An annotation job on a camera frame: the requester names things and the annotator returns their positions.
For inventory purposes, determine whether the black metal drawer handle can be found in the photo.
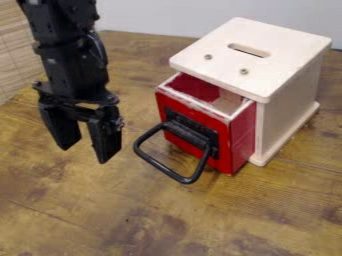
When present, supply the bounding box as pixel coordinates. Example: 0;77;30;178
132;119;215;185

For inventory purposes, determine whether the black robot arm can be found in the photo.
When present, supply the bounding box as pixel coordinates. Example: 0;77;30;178
16;0;123;163

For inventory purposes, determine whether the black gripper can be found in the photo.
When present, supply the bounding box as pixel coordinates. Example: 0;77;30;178
33;31;123;164

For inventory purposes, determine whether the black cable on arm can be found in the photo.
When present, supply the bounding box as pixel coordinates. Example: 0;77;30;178
84;29;109;66

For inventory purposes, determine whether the red drawer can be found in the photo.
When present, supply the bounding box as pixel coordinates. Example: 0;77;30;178
155;73;256;175

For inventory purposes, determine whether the white wooden cabinet box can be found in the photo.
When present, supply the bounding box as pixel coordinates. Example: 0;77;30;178
169;17;331;166

